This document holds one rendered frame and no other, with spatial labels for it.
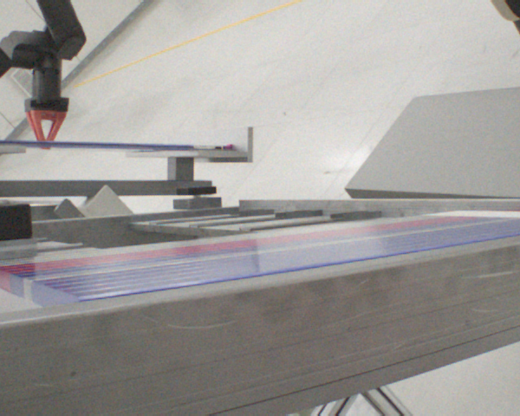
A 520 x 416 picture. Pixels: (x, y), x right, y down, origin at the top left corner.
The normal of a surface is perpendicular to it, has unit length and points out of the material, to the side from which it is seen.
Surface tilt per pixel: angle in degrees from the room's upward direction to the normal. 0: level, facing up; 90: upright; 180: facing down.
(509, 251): 90
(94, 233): 90
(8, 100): 90
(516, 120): 0
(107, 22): 90
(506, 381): 0
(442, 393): 0
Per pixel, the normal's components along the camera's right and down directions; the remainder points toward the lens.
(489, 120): -0.60, -0.68
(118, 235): 0.57, 0.01
